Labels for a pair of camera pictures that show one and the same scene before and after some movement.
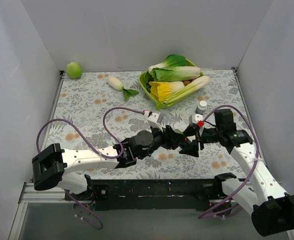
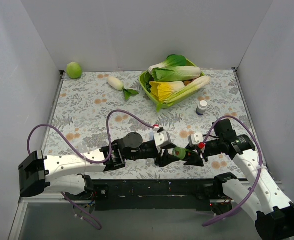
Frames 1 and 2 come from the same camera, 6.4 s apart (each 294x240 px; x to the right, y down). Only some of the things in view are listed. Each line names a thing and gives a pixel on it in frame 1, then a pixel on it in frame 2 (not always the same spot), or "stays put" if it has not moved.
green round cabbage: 74,70 stays put
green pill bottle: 178,131 -> 181,153
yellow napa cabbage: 161,90 stays put
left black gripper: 166,137 -> 158,155
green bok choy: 173,69 stays put
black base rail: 141,194 stays put
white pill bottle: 202,106 stays put
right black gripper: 199,138 -> 200,155
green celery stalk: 189,88 stays put
